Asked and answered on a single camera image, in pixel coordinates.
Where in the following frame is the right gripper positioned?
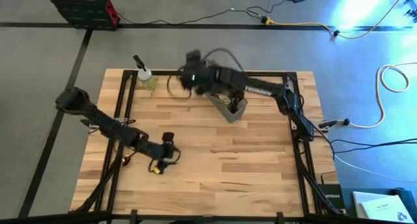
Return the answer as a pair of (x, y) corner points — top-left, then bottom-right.
(178, 49), (226, 95)

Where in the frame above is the spray bottle yellow-green label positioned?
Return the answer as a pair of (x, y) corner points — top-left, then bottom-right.
(132, 54), (160, 91)

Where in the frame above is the grey plastic cutlery basket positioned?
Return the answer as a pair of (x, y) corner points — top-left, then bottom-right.
(205, 89), (248, 124)

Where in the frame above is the red black tool case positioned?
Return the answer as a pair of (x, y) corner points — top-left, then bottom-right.
(50, 0), (121, 32)

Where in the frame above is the white booklet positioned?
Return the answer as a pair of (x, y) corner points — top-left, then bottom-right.
(352, 190), (415, 223)

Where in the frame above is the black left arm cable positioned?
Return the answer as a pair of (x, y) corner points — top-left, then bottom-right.
(148, 148), (182, 175)

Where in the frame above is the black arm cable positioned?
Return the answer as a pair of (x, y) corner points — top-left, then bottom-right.
(148, 148), (182, 175)
(202, 47), (244, 72)

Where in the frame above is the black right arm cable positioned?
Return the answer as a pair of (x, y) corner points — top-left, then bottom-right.
(202, 47), (244, 72)

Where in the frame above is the gold spoon green handle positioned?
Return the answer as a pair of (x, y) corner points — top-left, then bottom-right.
(121, 151), (135, 167)

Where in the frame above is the black floor cable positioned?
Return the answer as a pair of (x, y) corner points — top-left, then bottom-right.
(116, 8), (263, 25)

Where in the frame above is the yellow extension cable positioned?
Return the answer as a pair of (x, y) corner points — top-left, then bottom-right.
(260, 0), (410, 40)

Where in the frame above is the black clamp bracket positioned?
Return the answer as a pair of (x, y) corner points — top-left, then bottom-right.
(318, 119), (339, 130)

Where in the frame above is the black network switch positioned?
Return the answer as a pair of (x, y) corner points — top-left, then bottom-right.
(317, 184), (347, 212)

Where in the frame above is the cream coiled cable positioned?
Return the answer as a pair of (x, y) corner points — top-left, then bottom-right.
(338, 61), (417, 130)

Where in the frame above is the white cable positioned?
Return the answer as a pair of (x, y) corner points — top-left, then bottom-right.
(332, 153), (417, 183)

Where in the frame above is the black cable bundle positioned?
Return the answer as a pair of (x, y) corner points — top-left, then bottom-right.
(330, 137), (417, 155)

